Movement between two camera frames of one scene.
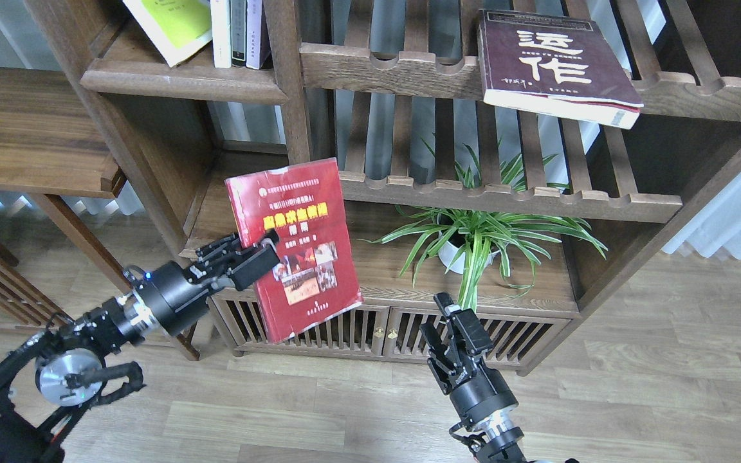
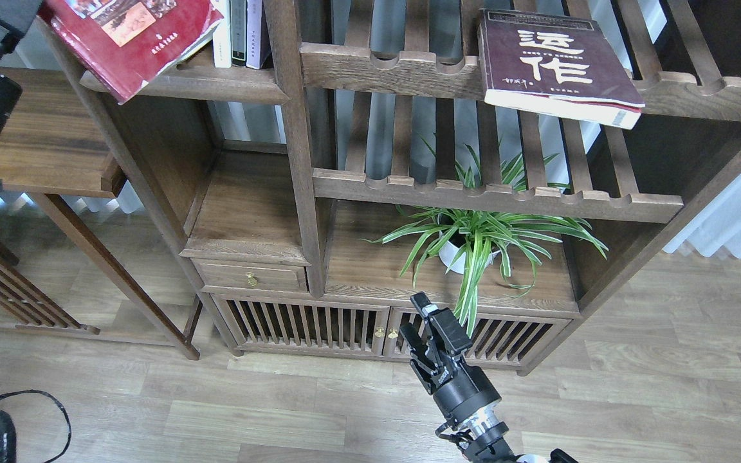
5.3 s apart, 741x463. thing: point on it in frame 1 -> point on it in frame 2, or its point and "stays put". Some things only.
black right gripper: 457,344 -> 437,341
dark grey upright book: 238,8 stays put
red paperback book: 316,278 -> 123,44
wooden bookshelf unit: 534,222 stays put
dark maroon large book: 559,65 stays put
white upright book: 221,22 stays put
